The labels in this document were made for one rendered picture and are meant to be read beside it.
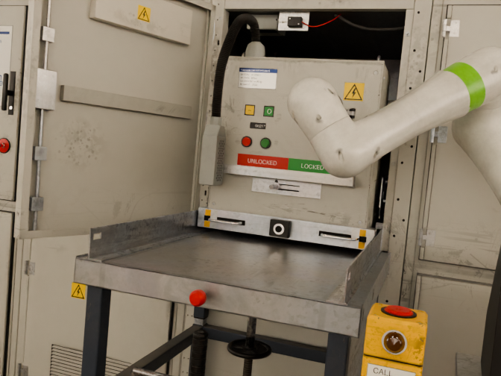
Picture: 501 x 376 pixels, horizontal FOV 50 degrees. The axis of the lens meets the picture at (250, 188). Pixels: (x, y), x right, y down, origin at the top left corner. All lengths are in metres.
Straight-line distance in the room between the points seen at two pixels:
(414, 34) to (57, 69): 1.01
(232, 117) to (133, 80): 0.31
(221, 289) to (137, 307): 0.91
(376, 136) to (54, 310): 1.44
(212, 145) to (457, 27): 0.77
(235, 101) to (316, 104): 0.56
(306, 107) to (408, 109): 0.23
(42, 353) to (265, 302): 1.34
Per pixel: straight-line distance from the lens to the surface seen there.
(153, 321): 1.95
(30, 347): 2.28
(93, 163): 1.58
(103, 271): 1.20
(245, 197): 1.63
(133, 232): 1.36
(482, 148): 1.40
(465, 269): 1.68
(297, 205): 1.58
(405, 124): 1.20
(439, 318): 1.69
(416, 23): 1.71
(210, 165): 1.55
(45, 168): 1.51
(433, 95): 1.25
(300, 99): 1.14
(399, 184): 1.66
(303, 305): 1.04
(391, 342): 0.77
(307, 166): 1.57
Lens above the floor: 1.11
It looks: 4 degrees down
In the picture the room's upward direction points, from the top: 5 degrees clockwise
